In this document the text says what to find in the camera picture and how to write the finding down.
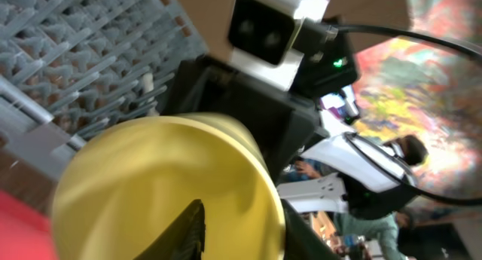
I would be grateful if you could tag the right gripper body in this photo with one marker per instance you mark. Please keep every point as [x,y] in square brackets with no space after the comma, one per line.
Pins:
[281,123]

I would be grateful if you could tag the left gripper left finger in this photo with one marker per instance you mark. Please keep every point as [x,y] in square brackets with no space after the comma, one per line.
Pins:
[183,239]

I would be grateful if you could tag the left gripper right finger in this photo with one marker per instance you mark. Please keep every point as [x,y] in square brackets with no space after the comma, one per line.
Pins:
[301,242]

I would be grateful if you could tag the yellow plastic cup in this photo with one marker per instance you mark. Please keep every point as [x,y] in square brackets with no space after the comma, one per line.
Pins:
[124,188]

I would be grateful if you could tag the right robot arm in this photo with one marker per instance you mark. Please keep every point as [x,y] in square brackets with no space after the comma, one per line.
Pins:
[376,179]

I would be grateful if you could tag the grey dishwasher rack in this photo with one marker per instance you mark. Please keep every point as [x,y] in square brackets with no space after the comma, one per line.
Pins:
[72,68]

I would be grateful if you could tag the person in background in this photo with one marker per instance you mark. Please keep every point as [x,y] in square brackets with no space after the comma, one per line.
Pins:
[385,230]

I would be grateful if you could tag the red serving tray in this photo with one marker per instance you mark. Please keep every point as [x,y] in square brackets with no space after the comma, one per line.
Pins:
[25,233]

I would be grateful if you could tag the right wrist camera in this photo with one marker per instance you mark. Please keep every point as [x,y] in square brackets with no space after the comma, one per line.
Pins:
[262,34]

